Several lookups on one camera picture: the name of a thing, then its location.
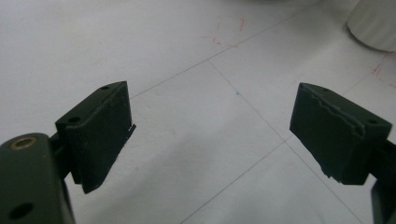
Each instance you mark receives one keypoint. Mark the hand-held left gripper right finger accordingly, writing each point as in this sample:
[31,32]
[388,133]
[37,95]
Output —
[336,137]

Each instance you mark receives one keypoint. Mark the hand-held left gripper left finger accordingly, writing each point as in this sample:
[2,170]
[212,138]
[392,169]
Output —
[96,133]

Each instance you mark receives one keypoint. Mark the small clear cup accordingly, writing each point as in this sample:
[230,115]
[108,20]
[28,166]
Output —
[373,21]

